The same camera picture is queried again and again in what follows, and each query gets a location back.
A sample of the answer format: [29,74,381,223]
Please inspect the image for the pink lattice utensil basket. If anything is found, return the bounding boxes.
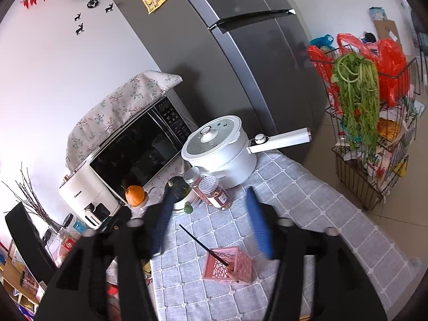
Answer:
[202,246,253,286]

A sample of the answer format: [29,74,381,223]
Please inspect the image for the dark green pumpkin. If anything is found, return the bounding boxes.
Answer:
[163,176,193,204]

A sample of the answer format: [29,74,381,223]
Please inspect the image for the floral microwave cover cloth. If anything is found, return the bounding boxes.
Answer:
[64,70,184,173]

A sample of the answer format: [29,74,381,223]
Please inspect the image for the yellow snack packet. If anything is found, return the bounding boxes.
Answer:
[376,119,402,142]

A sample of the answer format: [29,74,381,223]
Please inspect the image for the large red plastic bag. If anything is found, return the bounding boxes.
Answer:
[336,33,410,109]

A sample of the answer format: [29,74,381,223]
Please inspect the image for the bare decorative twigs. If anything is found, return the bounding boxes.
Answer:
[2,162,62,233]

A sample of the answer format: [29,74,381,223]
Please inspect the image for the spice jar with red contents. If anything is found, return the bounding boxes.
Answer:
[199,175,231,210]

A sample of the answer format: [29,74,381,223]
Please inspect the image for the blue plastic bag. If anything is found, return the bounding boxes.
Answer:
[311,35,334,49]

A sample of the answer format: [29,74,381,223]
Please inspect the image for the grey checked tablecloth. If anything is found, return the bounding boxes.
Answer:
[147,150,422,321]

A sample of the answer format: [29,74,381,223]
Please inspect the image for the brown cardboard box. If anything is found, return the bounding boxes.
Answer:
[373,20,402,45]

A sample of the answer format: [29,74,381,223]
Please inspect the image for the light blue printed box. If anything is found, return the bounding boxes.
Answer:
[369,6,388,21]

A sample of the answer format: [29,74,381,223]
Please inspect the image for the black flat screen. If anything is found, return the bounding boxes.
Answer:
[5,202,58,283]

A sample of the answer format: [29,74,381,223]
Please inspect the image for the small red plastic bag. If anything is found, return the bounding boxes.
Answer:
[307,45,343,114]

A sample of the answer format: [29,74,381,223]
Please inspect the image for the black and wood chopstick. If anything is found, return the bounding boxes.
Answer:
[179,225,239,282]

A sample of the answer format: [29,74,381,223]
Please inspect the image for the clear spice jar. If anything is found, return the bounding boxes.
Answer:
[183,168,209,204]

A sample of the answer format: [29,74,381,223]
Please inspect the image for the green leafy vegetable bunch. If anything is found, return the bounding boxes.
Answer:
[330,52,382,171]

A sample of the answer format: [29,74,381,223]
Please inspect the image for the orange fruit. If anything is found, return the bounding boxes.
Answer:
[124,185,146,207]

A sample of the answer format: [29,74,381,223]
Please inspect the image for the white cup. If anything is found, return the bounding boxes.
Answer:
[172,189,198,215]

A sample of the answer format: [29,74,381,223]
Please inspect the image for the black wire storage rack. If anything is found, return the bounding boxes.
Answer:
[309,48,423,212]

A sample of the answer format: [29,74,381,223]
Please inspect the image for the black microwave oven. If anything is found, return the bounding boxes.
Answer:
[89,96,201,204]

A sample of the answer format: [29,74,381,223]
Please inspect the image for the wooden shelf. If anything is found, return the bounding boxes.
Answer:
[0,237,47,318]

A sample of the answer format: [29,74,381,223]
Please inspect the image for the floral table cloth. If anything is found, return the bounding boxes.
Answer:
[127,157,201,209]

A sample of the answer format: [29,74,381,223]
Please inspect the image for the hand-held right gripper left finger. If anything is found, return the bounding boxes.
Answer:
[33,182,176,321]

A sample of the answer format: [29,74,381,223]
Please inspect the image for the red label jar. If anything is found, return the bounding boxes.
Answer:
[60,234,81,253]

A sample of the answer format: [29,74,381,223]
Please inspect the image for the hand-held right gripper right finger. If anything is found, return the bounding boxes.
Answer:
[246,186,388,321]

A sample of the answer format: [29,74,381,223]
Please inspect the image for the white electric pot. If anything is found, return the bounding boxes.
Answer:
[181,115,312,189]

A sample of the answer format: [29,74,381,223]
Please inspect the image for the glass pot lid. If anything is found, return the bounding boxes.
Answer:
[182,116,242,168]

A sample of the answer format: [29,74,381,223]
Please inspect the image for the dark grey refrigerator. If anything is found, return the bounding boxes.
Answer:
[100,0,326,171]

